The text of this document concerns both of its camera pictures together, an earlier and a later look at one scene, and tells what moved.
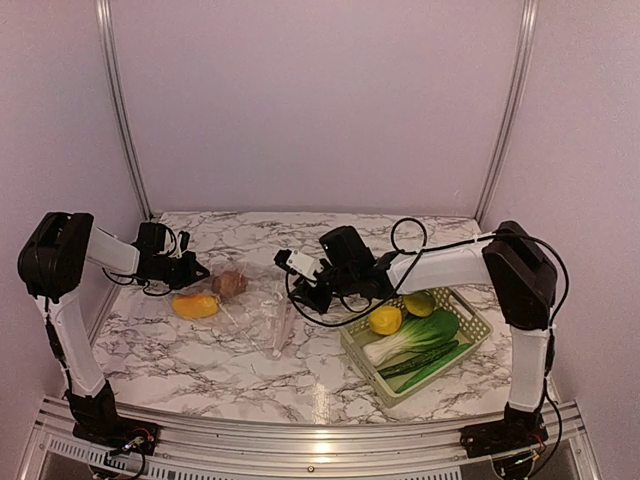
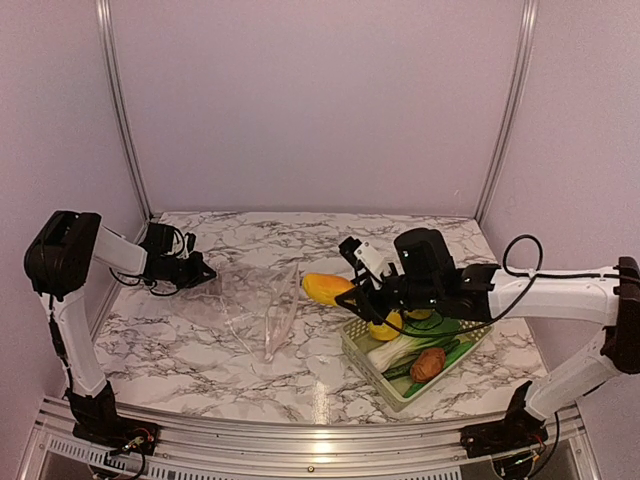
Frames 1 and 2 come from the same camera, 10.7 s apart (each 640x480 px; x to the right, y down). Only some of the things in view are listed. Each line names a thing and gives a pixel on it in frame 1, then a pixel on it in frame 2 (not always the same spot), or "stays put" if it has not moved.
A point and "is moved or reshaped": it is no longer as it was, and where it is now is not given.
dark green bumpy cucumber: x=416 y=361 stays put
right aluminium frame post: x=523 y=56 stays put
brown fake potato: x=228 y=284 -> x=427 y=365
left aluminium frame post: x=108 y=56 stays put
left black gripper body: x=177 y=275 stays put
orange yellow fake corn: x=195 y=306 is moved or reshaped
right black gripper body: x=320 y=304 -> x=385 y=309
